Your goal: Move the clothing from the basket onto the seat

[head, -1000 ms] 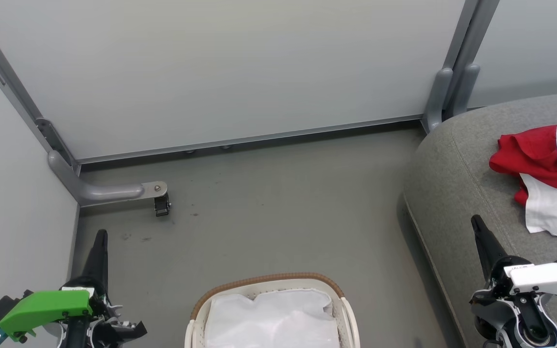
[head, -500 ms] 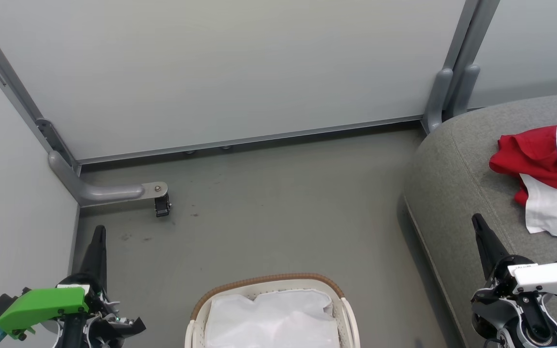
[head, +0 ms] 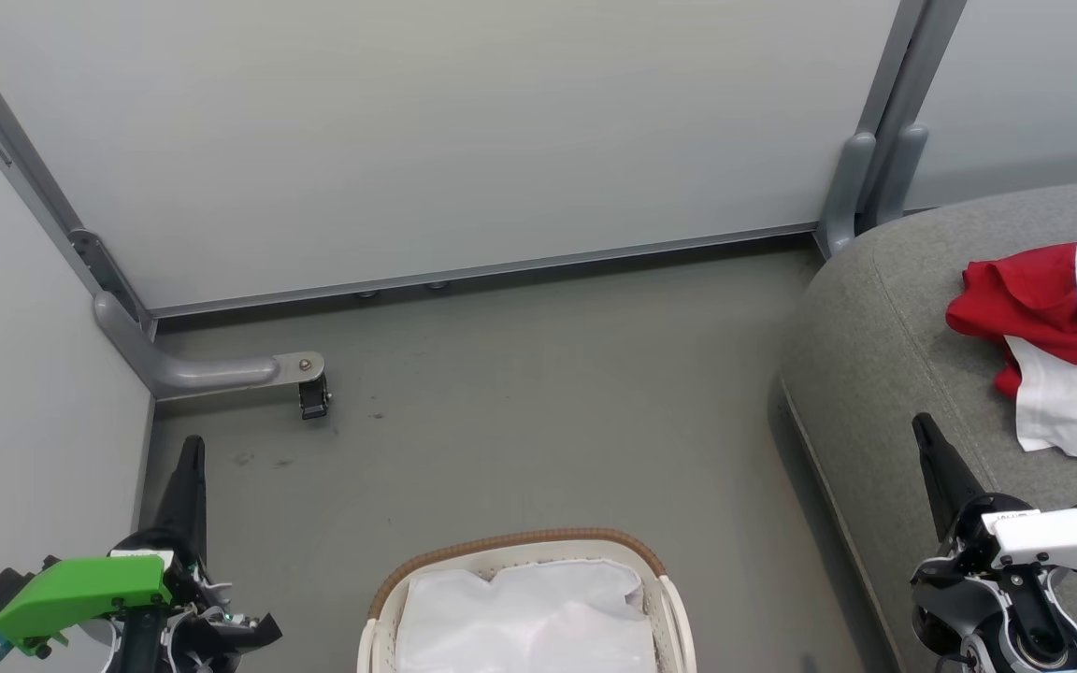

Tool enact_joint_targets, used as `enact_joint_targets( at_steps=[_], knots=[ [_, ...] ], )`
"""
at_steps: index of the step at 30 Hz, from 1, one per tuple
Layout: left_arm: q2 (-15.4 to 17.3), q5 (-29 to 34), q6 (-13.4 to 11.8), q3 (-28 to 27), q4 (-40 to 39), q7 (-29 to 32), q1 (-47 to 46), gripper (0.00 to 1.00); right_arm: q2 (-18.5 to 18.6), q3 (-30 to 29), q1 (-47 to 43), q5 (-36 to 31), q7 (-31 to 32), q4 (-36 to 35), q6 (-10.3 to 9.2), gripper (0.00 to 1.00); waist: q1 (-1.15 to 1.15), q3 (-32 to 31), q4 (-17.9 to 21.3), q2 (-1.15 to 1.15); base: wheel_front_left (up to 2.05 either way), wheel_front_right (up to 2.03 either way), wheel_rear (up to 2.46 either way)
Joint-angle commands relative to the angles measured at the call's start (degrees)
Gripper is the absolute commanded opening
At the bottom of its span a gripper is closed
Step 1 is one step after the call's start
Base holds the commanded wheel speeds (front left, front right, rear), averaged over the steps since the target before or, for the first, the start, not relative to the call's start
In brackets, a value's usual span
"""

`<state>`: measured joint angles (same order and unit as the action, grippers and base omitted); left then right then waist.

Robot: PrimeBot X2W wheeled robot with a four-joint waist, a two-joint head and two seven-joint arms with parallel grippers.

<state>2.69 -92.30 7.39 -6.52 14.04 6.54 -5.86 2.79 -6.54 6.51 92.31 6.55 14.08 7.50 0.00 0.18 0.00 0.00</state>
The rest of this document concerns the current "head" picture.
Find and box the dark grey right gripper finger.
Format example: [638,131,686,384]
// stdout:
[912,412,987,542]

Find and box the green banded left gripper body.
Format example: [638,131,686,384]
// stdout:
[0,531,283,656]

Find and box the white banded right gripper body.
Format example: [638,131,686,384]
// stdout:
[942,492,1077,596]

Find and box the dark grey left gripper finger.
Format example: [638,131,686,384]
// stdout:
[150,435,209,563]

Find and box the red and white garment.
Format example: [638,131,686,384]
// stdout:
[945,220,1077,465]

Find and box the grey fabric sofa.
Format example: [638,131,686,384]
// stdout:
[775,178,1077,673]

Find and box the grey partition support leg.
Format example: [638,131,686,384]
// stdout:
[93,291,326,401]

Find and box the black caster wheel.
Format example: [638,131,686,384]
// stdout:
[297,378,333,421]

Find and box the white laundry basket brown rim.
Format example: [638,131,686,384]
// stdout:
[356,527,698,673]

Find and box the white cloth in basket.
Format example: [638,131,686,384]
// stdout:
[395,558,658,673]

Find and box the grey partition post with braces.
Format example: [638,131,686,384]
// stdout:
[815,0,969,260]

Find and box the grey partition corner post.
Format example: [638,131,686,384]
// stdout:
[0,33,158,330]

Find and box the grey partition bottom rail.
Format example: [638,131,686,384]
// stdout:
[148,222,822,319]

